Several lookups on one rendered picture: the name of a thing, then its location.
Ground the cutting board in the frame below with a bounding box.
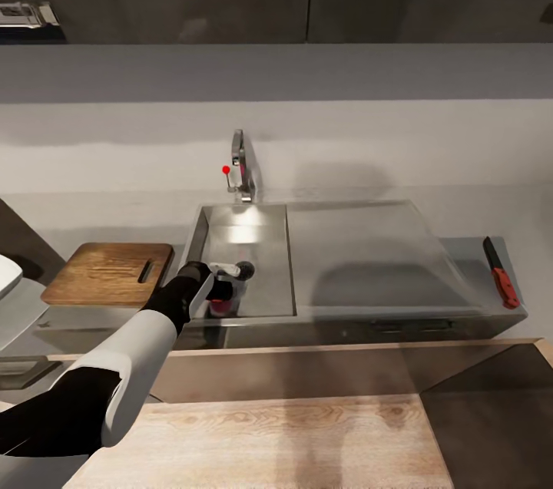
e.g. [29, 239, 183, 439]
[41, 243, 173, 306]

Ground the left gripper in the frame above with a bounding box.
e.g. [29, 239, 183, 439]
[207, 279, 233, 301]

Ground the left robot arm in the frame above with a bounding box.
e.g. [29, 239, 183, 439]
[0, 261, 241, 489]

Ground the parer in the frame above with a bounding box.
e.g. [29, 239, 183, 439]
[485, 236, 520, 307]

